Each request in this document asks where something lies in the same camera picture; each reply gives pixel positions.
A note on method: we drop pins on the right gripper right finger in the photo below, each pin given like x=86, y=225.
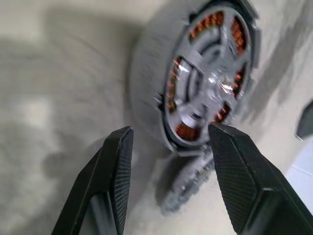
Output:
x=244, y=186

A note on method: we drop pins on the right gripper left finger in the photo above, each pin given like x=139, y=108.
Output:
x=102, y=186

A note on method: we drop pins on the grey toothed gear plate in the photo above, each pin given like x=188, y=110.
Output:
x=185, y=186

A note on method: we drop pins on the grey motor housing copper stator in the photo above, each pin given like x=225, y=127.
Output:
x=146, y=85

